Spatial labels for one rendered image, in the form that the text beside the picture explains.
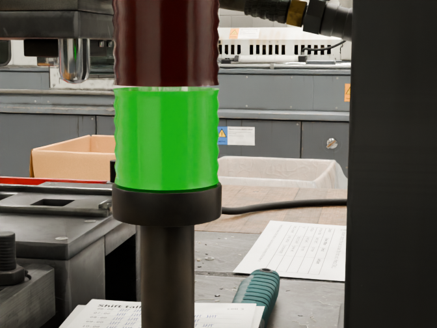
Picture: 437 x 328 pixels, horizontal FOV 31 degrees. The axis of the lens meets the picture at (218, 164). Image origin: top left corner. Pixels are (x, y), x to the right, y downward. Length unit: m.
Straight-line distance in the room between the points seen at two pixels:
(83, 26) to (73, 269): 0.15
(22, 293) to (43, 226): 0.10
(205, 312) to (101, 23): 0.20
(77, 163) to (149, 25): 2.67
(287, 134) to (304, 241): 4.24
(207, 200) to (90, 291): 0.25
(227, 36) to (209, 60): 5.13
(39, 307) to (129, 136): 0.20
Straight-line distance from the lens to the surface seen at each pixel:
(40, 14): 0.49
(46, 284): 0.45
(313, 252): 0.78
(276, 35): 5.33
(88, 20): 0.49
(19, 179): 0.87
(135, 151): 0.27
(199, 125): 0.27
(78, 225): 0.51
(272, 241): 0.81
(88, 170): 2.91
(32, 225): 0.52
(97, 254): 0.52
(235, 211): 0.93
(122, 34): 0.27
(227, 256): 0.76
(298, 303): 0.63
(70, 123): 5.50
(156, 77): 0.26
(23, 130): 5.67
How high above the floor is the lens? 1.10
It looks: 8 degrees down
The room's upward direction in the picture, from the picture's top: straight up
